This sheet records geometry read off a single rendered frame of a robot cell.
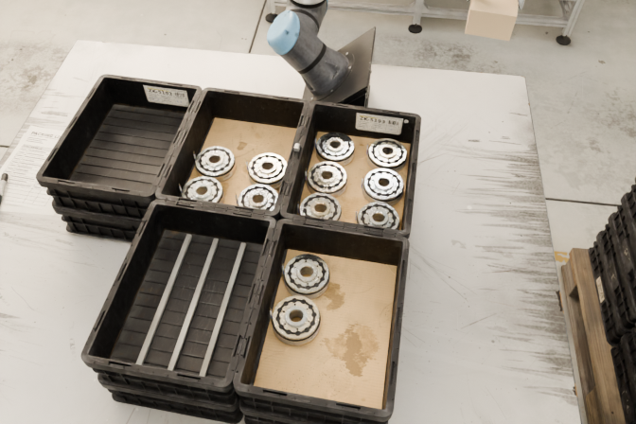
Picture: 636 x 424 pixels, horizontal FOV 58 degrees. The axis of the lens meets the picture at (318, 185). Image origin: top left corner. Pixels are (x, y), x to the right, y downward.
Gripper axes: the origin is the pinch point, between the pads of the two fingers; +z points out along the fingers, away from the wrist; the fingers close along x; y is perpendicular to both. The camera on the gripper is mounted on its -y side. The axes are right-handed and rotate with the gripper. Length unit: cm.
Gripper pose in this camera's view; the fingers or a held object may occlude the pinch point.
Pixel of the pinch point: (493, 3)
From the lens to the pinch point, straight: 172.3
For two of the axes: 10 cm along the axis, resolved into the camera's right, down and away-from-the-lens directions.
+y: -2.7, 7.4, -6.1
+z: -0.1, 6.3, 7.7
